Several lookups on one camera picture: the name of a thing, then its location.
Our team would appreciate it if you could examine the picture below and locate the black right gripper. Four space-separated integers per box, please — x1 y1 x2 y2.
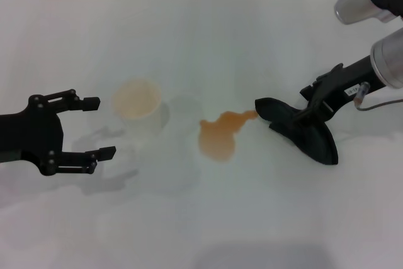
292 55 384 125

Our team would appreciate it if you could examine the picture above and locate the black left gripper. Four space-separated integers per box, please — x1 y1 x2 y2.
0 88 118 176

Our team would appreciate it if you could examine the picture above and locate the dark blue rag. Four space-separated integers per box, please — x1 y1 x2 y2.
254 97 339 167

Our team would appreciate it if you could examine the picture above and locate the white paper cup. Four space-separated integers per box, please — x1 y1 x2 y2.
111 77 163 137

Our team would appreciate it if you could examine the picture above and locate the brown water stain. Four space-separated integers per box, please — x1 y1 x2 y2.
198 110 259 163

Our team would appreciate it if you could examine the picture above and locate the right wrist cable with connector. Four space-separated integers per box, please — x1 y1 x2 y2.
352 81 403 113

